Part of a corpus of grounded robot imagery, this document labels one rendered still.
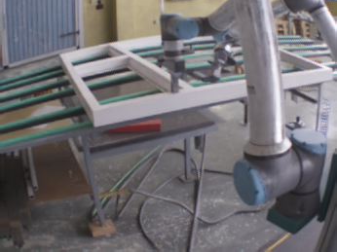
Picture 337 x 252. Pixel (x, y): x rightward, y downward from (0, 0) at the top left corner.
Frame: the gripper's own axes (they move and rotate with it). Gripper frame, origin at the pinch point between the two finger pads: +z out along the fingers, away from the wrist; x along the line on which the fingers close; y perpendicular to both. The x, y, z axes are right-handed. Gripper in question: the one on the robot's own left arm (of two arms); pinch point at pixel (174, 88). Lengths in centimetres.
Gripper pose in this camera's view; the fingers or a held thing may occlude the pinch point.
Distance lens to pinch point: 163.9
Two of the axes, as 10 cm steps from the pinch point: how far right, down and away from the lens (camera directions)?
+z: 0.6, 9.2, 3.8
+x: 3.8, 3.3, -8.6
